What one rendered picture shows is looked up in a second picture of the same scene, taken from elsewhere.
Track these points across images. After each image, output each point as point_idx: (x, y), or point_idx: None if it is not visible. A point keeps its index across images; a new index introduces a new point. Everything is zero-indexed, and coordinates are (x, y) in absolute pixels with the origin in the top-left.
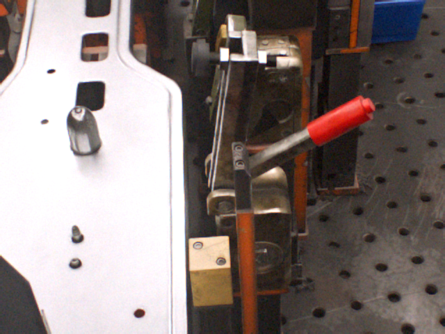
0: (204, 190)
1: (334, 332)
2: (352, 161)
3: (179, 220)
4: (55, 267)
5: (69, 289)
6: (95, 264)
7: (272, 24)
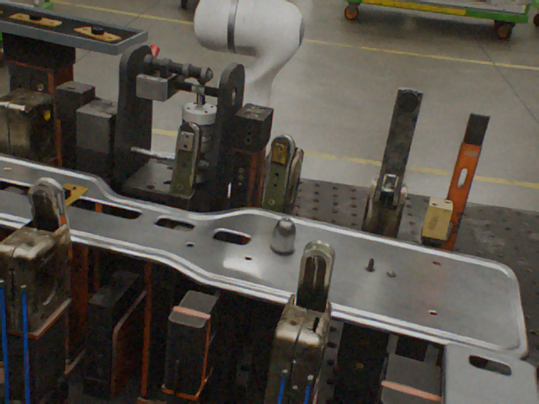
0: None
1: None
2: None
3: (371, 234)
4: (392, 281)
5: (412, 280)
6: (394, 268)
7: (264, 144)
